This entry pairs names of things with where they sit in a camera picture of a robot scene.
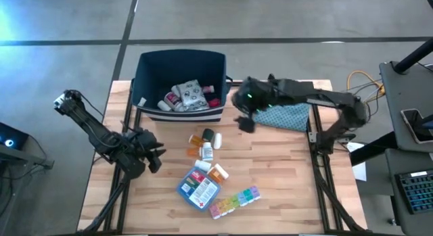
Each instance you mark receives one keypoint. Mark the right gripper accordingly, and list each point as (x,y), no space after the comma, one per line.
(252,95)

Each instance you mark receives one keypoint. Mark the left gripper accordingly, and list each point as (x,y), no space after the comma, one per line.
(143,139)

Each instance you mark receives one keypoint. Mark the white bottle printed label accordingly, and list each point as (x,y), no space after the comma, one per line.
(207,152)

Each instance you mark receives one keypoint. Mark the large orange pill bottle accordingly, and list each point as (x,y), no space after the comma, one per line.
(216,175)

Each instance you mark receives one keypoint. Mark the small pink-capped bottle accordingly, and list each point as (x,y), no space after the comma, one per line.
(173,100)

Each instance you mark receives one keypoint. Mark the white patterned wipes pack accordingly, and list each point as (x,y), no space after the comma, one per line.
(193,95)

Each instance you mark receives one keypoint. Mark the rainbow weekly pill organizer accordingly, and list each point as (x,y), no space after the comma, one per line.
(235,202)

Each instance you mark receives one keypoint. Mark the navy fabric basket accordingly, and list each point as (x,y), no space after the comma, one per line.
(159,70)

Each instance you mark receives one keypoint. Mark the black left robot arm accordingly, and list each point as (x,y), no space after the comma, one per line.
(98,134)

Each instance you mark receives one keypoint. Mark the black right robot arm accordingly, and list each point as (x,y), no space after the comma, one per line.
(324,97)

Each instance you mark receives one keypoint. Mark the blue patterned cloth pouch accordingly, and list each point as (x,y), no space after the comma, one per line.
(287,117)

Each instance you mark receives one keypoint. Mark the plain white bottle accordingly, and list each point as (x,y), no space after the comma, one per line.
(203,165)

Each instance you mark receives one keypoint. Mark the blue first aid kit box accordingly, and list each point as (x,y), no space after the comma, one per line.
(198,190)

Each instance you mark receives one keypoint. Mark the white paper sheet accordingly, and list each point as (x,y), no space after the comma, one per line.
(361,171)

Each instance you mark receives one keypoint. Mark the grey stand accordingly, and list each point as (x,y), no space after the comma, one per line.
(30,158)

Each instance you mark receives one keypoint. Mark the black desk beam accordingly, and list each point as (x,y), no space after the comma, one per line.
(372,148)

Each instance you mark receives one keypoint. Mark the black device blue light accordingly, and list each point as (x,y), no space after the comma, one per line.
(17,136)

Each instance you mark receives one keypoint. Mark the smartphone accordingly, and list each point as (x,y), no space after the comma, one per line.
(414,122)

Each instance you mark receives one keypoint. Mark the black pole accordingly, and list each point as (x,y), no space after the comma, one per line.
(414,55)

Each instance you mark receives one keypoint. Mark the backlit keyboard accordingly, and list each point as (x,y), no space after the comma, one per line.
(417,192)

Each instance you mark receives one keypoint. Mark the grey keyboard desk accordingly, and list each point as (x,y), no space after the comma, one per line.
(406,226)

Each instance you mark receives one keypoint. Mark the black aluminium table frame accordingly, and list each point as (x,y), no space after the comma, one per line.
(323,202)

